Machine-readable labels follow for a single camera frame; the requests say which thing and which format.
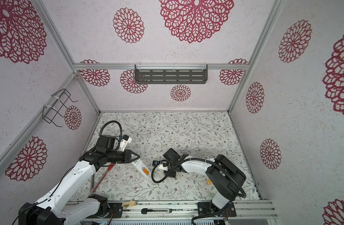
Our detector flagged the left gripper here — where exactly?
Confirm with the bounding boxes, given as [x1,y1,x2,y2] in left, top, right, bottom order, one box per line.
[107,149,141,164]

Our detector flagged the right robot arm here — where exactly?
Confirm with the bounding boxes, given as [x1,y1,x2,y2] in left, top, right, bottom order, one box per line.
[161,148,247,209]

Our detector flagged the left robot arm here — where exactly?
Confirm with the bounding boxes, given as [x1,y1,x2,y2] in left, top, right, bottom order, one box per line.
[16,135,140,225]

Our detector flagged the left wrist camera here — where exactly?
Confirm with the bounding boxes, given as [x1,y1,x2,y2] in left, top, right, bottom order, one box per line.
[119,135,132,152]

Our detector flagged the white remote control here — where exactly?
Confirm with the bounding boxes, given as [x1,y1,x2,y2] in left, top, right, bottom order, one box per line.
[132,159,150,179]

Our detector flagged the grey slotted wall shelf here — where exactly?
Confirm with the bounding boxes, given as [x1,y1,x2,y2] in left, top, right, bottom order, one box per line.
[134,64,208,84]

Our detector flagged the red kitchen tongs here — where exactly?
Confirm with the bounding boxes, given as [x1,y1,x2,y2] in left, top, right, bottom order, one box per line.
[89,163,115,195]

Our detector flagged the orange battery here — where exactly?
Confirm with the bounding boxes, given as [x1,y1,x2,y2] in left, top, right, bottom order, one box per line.
[143,167,149,175]

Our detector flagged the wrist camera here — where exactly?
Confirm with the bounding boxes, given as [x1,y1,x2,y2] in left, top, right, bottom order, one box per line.
[119,135,132,152]
[152,159,169,171]

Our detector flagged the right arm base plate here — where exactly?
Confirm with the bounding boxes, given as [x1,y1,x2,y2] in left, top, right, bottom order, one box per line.
[197,202,237,218]

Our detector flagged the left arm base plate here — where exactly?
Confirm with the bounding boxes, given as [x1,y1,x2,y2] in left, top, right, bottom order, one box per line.
[104,202,123,219]

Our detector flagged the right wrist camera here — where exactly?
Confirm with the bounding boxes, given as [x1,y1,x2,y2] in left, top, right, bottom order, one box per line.
[152,159,169,171]

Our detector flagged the black wire wall rack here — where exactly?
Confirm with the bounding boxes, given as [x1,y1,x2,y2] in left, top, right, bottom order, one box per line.
[41,89,78,128]

